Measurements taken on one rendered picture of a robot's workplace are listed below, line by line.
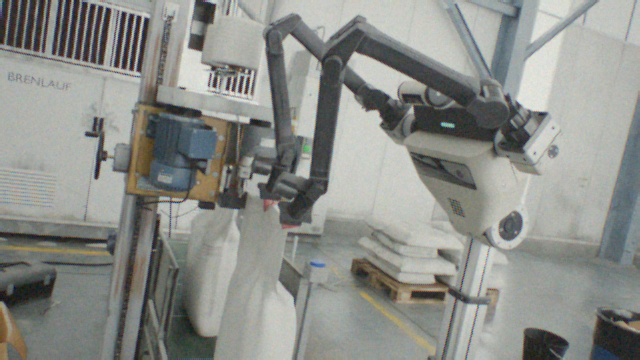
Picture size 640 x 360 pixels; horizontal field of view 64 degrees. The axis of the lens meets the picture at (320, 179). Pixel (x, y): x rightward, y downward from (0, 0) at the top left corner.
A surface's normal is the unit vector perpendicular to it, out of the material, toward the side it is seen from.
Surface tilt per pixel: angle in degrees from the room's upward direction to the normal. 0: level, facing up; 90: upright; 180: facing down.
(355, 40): 124
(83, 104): 90
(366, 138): 90
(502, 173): 90
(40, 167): 90
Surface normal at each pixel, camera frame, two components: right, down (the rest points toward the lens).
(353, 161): 0.40, 0.18
